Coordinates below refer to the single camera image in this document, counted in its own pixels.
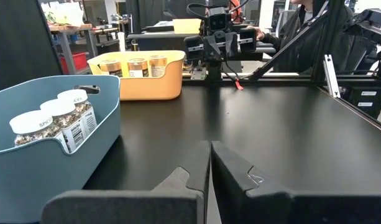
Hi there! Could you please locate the silver aluminium strut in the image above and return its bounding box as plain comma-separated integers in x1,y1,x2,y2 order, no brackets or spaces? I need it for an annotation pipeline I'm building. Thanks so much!
323,54,342,99

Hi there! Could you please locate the person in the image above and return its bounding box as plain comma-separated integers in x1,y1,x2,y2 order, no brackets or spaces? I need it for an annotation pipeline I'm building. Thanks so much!
246,0,377,74

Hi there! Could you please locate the black aluminium table frame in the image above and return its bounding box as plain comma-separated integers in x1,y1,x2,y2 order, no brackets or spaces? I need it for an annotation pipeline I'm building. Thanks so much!
182,0,381,131

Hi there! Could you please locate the black metal equipment frame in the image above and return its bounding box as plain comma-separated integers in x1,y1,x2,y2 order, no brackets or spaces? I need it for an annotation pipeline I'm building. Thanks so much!
344,7,381,78

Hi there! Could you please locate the red storage crate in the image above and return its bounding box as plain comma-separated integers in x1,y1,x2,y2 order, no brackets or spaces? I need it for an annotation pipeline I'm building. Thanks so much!
59,52,88,75

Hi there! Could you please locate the blue plastic bin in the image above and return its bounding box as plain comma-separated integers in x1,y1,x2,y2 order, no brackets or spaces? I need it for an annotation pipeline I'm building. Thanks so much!
0,74,122,224

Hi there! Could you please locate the black partition panel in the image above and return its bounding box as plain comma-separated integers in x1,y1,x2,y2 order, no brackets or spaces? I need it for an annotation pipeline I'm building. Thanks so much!
0,0,63,94

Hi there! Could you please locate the person's hand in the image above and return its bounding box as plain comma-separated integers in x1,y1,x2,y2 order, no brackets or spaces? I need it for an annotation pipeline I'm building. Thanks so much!
247,25,265,41

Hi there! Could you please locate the wooden top shelf table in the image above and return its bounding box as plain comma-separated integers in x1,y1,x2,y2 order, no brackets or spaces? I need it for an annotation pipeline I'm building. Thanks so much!
48,23,96,75

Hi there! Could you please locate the tan-lid spice jar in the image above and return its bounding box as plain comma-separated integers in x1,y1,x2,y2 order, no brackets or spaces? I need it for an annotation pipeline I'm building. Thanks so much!
149,55,168,78
127,58,150,78
99,58,123,78

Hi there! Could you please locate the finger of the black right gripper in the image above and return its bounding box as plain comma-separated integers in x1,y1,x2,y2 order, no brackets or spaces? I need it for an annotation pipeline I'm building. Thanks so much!
225,32,240,58
204,35,223,62

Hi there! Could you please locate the yellow plastic bin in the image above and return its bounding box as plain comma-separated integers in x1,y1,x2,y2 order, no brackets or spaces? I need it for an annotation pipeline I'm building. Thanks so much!
86,50,186,101

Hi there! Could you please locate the silver mounting bracket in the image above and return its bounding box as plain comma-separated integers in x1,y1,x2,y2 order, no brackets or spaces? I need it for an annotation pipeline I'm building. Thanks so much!
191,67,207,80

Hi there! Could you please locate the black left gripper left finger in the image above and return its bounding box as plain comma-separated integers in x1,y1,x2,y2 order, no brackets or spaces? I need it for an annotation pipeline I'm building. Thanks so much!
41,141,211,224

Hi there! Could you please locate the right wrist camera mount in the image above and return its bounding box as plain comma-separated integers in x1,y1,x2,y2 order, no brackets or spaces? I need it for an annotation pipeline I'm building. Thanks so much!
207,6,230,34

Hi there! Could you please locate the white-lid bagel seasoning jar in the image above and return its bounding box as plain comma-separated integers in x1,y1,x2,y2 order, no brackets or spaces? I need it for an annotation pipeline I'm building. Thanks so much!
57,89,98,138
40,98,87,153
9,110,70,155

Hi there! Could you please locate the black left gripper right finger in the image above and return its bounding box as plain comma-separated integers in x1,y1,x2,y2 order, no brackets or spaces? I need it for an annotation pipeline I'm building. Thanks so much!
211,141,381,224

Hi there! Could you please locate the black labelled case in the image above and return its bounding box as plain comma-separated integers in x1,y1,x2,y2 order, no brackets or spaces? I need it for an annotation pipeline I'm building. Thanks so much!
348,86,381,119

